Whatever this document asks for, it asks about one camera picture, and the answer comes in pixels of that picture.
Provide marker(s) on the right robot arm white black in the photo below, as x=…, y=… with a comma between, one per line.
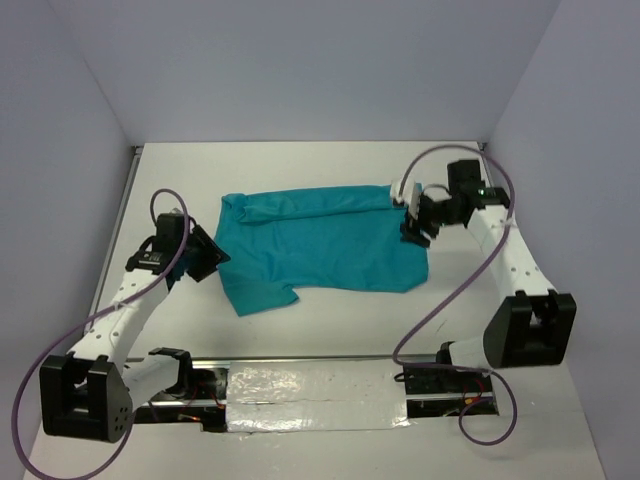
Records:
x=533, y=323

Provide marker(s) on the silver tape patch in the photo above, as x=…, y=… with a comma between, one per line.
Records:
x=314, y=396

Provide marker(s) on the metal base rail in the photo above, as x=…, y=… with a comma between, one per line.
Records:
x=429, y=394

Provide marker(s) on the teal t shirt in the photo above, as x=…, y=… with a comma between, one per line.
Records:
x=344, y=237

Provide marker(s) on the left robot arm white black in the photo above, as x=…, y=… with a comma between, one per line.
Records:
x=92, y=392

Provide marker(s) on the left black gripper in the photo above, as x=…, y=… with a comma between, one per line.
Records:
x=212, y=254

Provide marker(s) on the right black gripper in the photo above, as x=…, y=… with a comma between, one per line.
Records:
x=411, y=235

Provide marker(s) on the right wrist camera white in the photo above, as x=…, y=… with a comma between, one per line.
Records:
x=406, y=195

